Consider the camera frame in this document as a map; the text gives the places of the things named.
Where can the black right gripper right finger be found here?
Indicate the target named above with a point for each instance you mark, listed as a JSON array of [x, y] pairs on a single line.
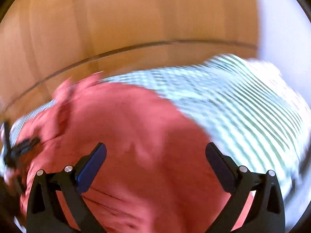
[[266, 213]]

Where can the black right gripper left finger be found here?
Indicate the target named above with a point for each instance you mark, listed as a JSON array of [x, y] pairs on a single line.
[[44, 212]]

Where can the red puffer jacket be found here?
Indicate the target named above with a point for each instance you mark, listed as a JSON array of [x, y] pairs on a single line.
[[155, 178]]

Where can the green white checkered bedspread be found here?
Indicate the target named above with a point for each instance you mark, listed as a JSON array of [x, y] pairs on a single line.
[[244, 106]]

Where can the wooden wardrobe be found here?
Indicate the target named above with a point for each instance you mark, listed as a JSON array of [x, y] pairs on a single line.
[[45, 42]]

